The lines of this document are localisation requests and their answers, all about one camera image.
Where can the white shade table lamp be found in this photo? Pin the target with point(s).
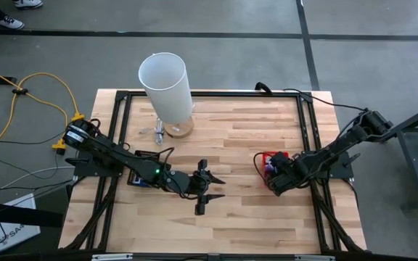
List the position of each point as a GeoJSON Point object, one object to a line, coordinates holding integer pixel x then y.
{"type": "Point", "coordinates": [163, 87]}

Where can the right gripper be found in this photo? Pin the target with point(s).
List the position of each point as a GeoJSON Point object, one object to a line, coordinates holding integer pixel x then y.
{"type": "Point", "coordinates": [285, 174]}

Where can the black metal table frame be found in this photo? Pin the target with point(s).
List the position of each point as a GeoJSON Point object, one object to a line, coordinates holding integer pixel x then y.
{"type": "Point", "coordinates": [414, 117]}

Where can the person's shoe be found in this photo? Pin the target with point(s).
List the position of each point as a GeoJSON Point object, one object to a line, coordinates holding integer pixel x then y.
{"type": "Point", "coordinates": [27, 3]}
{"type": "Point", "coordinates": [11, 22]}

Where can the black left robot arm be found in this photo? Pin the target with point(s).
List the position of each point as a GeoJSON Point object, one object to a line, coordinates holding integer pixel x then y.
{"type": "Point", "coordinates": [122, 156]}

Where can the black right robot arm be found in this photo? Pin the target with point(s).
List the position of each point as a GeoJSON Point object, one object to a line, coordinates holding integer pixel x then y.
{"type": "Point", "coordinates": [339, 145]}

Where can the purple USB wall charger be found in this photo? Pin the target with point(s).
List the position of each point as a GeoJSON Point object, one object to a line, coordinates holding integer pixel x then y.
{"type": "Point", "coordinates": [273, 169]}

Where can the white printed sign board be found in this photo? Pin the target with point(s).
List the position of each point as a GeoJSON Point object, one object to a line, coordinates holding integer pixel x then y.
{"type": "Point", "coordinates": [16, 232]}

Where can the silver table bracket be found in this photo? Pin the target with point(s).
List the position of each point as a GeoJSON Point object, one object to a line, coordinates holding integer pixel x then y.
{"type": "Point", "coordinates": [314, 258]}
{"type": "Point", "coordinates": [112, 256]}

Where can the black metal beam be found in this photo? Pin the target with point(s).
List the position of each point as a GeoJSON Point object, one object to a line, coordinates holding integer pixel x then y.
{"type": "Point", "coordinates": [13, 214]}

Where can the black plastic basket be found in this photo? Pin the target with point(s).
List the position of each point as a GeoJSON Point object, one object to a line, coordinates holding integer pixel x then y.
{"type": "Point", "coordinates": [147, 154]}

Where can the black aluminium rig frame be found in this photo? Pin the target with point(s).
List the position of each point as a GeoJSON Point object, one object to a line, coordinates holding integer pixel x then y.
{"type": "Point", "coordinates": [230, 94]}

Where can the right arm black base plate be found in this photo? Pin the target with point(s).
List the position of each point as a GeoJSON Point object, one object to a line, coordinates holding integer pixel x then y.
{"type": "Point", "coordinates": [339, 170]}

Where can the red plastic basket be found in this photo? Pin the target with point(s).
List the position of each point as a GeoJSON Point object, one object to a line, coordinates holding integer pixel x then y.
{"type": "Point", "coordinates": [267, 156]}

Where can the dark blue box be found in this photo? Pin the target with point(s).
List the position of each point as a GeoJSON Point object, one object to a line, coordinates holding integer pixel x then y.
{"type": "Point", "coordinates": [141, 182]}

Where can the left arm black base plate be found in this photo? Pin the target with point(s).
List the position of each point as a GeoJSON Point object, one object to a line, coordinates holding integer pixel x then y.
{"type": "Point", "coordinates": [85, 169]}

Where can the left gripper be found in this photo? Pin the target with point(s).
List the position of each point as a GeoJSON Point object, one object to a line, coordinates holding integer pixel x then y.
{"type": "Point", "coordinates": [194, 185]}

